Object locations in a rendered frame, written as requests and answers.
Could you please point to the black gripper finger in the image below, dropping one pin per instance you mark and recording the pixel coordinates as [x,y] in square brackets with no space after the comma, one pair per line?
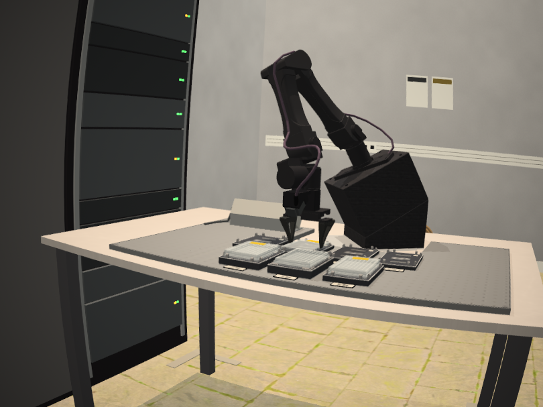
[323,230]
[289,231]

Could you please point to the light grey control panel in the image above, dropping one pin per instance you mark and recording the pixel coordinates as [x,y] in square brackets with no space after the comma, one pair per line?
[256,214]

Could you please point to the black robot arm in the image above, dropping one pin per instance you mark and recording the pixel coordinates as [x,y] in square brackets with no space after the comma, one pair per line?
[293,74]

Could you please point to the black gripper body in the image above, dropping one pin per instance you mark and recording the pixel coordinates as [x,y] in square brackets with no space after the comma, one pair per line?
[315,215]

